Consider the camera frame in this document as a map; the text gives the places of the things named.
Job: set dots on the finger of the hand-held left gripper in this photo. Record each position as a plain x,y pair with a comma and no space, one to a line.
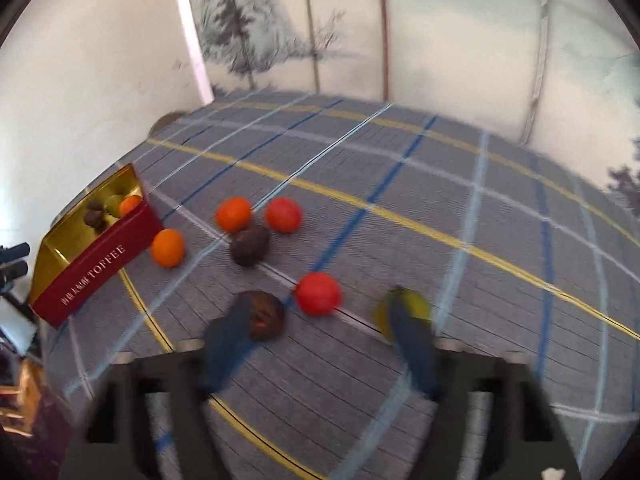
15,251
12,272

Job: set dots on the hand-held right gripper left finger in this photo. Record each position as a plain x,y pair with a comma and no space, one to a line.
227,345

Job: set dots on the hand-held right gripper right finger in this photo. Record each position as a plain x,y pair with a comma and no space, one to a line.
415,355

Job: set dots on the green round fruit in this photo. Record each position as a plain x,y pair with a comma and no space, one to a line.
422,306
115,205

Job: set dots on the dark brown wrinkled fruit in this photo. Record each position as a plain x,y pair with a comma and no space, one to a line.
250,246
269,317
93,217

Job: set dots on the red and gold tin box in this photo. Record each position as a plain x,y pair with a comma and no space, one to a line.
100,270

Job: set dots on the red round fruit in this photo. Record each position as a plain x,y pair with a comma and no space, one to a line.
318,294
284,215

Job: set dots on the orange tangerine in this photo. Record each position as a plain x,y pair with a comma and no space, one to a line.
131,205
168,247
234,214

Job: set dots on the blue plaid tablecloth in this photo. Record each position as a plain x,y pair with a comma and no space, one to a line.
400,170

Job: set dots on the painted folding screen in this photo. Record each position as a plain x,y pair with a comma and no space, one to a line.
450,35

